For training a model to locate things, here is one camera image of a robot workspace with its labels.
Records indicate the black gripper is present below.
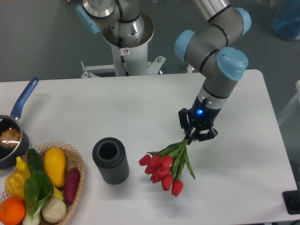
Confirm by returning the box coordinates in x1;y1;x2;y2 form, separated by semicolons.
178;96;222;144

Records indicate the red tulip bouquet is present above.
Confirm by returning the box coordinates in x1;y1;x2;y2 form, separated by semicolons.
138;132;196;196

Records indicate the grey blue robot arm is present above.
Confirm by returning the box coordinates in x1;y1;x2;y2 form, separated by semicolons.
76;0;251;142

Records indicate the dark grey ribbed vase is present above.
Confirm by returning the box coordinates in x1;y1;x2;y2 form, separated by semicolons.
92;137;129;185

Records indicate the black device at edge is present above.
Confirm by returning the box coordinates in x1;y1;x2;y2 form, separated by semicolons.
282;190;300;215

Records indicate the woven wicker basket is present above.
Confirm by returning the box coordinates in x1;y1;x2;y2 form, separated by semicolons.
0;142;85;225

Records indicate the blue translucent container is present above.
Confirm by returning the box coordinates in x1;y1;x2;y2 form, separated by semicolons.
272;0;300;41

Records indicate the purple eggplant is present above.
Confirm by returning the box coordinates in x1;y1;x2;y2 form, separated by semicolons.
63;167;81;204

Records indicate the yellow squash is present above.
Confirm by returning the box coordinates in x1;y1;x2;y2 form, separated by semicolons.
44;148;66;188

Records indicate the yellow banana piece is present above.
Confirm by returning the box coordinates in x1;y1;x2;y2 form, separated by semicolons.
52;187;64;201

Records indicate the beige round potato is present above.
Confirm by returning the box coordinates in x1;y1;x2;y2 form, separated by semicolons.
42;197;67;223

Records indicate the dark green cucumber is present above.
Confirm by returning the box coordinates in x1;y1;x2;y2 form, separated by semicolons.
26;148;45;173

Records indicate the green bok choy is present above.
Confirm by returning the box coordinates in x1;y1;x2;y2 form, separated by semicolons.
22;171;53;225

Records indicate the small yellow gourd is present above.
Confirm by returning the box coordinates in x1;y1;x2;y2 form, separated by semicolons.
16;156;30;179

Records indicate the brown bread roll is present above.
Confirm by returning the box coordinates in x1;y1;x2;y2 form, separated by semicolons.
0;128;21;149

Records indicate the yellow bell pepper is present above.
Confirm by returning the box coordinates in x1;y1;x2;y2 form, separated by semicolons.
5;172;26;200

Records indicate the orange fruit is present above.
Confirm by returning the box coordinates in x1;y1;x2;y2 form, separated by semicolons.
0;198;26;225

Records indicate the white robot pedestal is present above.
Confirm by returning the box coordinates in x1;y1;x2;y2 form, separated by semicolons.
77;7;166;76

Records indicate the black base cable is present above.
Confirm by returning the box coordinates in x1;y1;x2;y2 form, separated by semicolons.
118;37;129;77

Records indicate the blue handled saucepan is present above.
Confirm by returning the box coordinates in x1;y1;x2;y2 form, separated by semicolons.
0;77;39;169

